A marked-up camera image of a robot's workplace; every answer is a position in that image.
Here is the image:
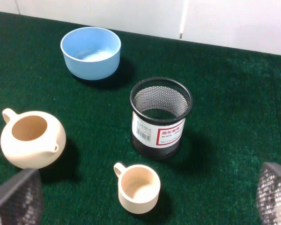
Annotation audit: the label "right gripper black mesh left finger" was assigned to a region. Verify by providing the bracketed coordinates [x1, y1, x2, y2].
[0, 168, 43, 225]

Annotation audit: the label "cream ceramic teapot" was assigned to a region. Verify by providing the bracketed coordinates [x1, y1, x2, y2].
[0, 108, 66, 169]

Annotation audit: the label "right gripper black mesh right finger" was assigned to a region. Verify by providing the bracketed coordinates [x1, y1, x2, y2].
[256, 162, 281, 225]

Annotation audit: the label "cream ceramic cup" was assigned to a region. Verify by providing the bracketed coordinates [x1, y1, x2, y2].
[113, 162, 161, 214]

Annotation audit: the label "dark green felt mat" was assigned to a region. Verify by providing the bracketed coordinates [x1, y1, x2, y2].
[0, 12, 281, 225]

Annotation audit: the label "black mesh pen holder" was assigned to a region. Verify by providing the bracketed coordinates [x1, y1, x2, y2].
[130, 77, 193, 160]

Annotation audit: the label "light blue plastic bowl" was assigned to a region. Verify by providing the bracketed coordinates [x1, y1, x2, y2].
[60, 27, 121, 81]

